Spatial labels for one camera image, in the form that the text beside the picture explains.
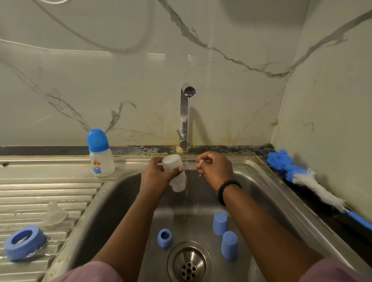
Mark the blue cylindrical bottle cap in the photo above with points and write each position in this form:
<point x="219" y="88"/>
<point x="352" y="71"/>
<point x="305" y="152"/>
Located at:
<point x="219" y="224"/>
<point x="229" y="246"/>

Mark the person's left hand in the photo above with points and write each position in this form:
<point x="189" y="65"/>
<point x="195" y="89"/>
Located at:
<point x="154" y="183"/>

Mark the translucent bottle front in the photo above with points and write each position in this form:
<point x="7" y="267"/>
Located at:
<point x="179" y="181"/>

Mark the metal sink drain strainer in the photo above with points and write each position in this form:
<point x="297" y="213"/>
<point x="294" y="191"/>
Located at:
<point x="189" y="264"/>

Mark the blue and white bottle brush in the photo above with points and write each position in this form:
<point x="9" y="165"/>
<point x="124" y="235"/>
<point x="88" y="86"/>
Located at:
<point x="279" y="158"/>

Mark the translucent bottle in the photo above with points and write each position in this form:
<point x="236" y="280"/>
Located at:
<point x="179" y="181"/>
<point x="254" y="272"/>

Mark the clear silicone teat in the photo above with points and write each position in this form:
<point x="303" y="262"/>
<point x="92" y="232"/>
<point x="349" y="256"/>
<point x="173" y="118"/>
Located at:
<point x="53" y="216"/>

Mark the chrome sink faucet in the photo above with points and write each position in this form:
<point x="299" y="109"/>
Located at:
<point x="183" y="116"/>

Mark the person's right hand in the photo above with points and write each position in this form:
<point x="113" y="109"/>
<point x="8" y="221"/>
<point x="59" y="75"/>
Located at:
<point x="216" y="171"/>

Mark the stainless steel sink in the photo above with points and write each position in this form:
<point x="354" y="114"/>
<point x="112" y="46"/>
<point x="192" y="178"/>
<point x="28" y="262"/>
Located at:
<point x="52" y="192"/>

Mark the person's left forearm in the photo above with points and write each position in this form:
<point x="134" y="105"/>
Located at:
<point x="128" y="241"/>

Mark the pink shirt sleeve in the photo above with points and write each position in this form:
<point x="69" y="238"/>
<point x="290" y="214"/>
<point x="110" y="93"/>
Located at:
<point x="90" y="272"/>
<point x="337" y="271"/>

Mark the cartoon print baby bottle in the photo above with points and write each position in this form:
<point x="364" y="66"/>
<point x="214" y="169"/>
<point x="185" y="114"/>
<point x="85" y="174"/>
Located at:
<point x="102" y="162"/>

